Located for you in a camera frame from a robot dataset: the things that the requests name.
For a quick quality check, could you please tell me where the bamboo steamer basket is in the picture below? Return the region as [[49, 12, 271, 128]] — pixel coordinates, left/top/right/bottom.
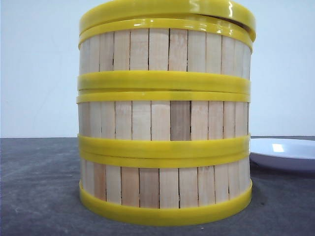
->
[[77, 89, 249, 167], [77, 17, 252, 103], [80, 157, 252, 226]]

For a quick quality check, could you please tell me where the woven bamboo steamer lid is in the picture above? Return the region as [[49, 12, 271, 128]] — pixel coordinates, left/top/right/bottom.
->
[[79, 0, 256, 41]]

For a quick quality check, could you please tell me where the white plate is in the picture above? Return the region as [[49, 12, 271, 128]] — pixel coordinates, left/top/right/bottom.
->
[[250, 138, 315, 173]]

